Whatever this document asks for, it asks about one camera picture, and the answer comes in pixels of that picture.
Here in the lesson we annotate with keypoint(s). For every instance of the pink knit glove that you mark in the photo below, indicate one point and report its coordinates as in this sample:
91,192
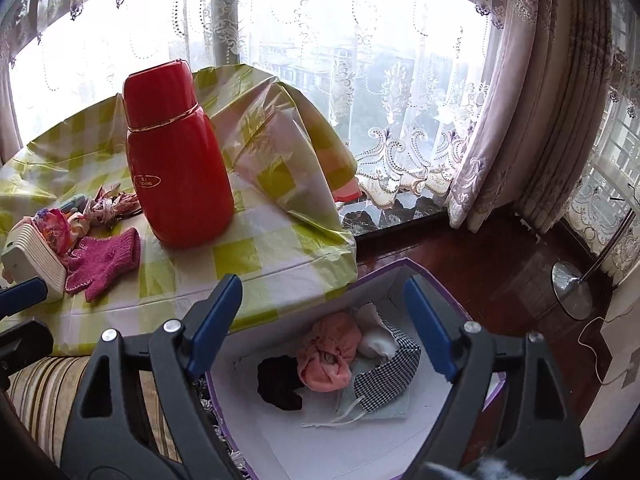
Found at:
107,260

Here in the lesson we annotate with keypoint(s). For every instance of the pink heavy curtain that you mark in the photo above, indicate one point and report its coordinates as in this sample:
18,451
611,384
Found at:
540,110

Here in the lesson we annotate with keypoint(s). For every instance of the red thermos flask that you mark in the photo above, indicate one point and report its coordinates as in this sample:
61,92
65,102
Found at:
180,170

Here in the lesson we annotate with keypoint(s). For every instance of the striped sofa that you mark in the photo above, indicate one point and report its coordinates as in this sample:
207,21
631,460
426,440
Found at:
45,395

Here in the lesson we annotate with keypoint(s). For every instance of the green checked plastic tablecloth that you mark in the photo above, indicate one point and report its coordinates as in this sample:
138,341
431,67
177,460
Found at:
260,260

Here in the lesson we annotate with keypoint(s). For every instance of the white cabinet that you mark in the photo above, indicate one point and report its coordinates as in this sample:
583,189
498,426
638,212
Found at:
620,410

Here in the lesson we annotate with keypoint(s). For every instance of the pink plastic object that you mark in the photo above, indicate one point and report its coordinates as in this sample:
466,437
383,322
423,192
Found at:
345,192

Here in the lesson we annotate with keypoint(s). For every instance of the white slatted plastic holder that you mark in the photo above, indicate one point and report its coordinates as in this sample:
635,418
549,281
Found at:
35,260

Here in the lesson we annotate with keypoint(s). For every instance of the shaggy mottled rug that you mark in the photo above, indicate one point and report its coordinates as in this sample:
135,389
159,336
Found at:
231,452

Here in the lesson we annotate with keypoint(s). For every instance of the white lace curtain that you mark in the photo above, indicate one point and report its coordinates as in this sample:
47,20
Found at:
400,110
610,200

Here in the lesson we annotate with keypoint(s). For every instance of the white cloth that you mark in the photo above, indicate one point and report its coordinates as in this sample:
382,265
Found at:
375,340

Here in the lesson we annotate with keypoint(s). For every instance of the black white checked face mask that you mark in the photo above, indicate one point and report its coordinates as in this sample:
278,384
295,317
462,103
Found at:
385,375

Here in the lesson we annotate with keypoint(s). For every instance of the white box with purple rim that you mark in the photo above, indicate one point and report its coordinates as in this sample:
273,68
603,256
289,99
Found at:
380,425

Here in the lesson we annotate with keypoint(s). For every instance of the black cloth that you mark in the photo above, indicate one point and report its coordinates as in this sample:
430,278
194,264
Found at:
277,380

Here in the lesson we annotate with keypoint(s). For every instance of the pink cloth pouch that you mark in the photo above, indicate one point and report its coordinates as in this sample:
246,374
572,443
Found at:
325,360

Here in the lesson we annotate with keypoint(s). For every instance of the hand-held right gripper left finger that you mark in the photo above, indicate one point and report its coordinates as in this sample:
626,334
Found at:
220,320

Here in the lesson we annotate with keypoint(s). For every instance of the orange organza pouch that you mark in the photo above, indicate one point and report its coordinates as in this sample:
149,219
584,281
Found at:
47,227

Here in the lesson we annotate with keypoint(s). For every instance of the metal floor lamp stand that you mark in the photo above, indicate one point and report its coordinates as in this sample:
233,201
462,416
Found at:
570,285

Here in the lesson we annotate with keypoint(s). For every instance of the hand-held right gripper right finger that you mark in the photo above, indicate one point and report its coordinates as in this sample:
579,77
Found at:
430,330

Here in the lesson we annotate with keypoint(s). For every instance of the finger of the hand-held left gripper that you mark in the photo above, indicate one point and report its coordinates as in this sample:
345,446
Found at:
35,335
22,295

